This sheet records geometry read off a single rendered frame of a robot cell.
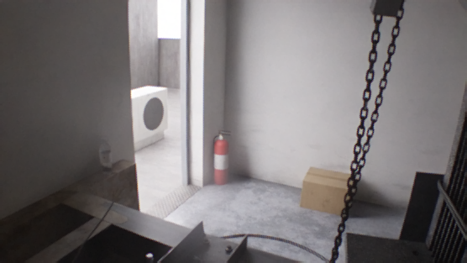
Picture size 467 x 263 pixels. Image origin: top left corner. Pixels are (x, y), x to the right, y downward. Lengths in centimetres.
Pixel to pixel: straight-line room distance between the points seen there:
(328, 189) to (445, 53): 142
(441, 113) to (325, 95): 96
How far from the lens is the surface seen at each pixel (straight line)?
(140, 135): 414
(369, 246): 104
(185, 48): 288
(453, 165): 99
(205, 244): 134
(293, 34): 299
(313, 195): 289
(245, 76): 316
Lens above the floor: 148
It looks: 18 degrees down
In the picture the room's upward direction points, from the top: 2 degrees clockwise
